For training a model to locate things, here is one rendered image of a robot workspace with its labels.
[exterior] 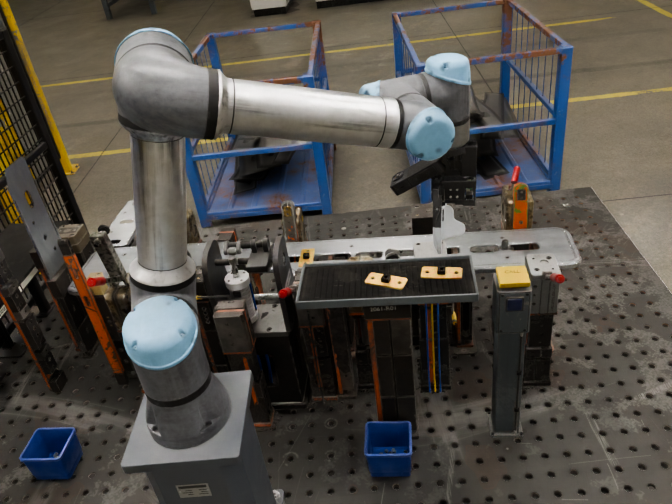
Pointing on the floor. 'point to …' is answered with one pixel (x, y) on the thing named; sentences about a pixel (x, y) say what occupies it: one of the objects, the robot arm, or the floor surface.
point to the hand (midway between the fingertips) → (438, 234)
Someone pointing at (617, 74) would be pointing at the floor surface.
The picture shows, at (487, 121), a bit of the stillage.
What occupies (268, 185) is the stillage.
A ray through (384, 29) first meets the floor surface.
